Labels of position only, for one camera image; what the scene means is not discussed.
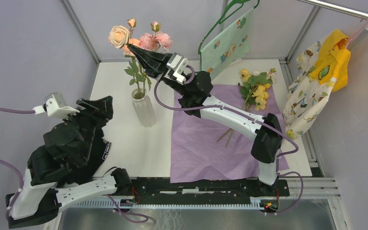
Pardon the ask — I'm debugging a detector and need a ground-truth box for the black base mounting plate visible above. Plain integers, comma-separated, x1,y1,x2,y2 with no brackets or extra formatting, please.
113,177,290,205

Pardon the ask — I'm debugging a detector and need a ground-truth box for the yellow cartoon child shirt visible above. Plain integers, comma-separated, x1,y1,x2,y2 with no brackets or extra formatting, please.
282,29,351,139

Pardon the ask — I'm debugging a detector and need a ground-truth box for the black cloth bundle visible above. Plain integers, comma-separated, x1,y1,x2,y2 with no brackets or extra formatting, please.
56,129,110,188

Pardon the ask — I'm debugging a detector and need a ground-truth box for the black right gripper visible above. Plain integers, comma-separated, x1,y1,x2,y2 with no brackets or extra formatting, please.
127,45,189,97

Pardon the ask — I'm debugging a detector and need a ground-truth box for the purple wrapping paper sheet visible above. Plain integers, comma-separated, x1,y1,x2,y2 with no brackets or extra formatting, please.
170,83,290,184

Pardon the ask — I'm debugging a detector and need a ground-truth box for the white ribbed ceramic vase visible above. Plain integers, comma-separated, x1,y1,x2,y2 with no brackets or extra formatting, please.
131,89,156,127

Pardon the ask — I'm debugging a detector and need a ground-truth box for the metal clothes rail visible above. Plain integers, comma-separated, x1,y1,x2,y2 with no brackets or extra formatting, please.
298,0,368,31

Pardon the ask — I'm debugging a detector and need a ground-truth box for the green cartoon print cloth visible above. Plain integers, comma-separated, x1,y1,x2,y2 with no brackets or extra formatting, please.
200,9,254,79

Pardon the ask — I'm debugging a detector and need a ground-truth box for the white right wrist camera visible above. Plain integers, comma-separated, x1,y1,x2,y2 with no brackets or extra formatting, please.
164,53,188,85

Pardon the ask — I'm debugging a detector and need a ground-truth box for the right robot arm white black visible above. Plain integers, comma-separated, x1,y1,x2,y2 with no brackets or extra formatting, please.
127,45,283,196

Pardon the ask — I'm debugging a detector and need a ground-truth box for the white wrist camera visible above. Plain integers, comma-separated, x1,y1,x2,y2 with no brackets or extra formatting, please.
33,92,79,119
164,53,188,85

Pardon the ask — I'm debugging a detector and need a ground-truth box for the cream rose flower stem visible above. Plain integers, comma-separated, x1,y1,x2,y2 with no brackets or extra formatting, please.
108,25,146,99

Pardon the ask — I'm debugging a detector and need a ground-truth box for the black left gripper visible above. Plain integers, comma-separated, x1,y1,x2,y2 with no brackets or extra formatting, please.
63,95,116,162

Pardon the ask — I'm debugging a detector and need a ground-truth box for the pink plastic hanger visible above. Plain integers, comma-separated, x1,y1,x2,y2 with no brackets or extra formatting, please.
346,19,368,49

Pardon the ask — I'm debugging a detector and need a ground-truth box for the yellow flower bunch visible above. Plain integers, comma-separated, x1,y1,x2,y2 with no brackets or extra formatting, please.
216,68,277,147

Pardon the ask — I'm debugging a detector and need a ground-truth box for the white slotted cable duct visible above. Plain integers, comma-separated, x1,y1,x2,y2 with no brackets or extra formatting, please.
71,197,266,211

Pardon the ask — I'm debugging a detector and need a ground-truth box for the pink peony flower stem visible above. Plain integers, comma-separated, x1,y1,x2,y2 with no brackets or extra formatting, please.
127,18,173,92

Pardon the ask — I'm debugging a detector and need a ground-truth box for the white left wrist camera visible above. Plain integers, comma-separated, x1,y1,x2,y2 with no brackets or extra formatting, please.
33,92,79,119

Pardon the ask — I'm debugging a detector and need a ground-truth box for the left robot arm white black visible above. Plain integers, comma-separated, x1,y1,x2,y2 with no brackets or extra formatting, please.
6,92,132,229

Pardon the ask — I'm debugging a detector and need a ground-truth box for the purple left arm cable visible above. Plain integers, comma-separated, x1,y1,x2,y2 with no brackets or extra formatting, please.
0,106,150,224

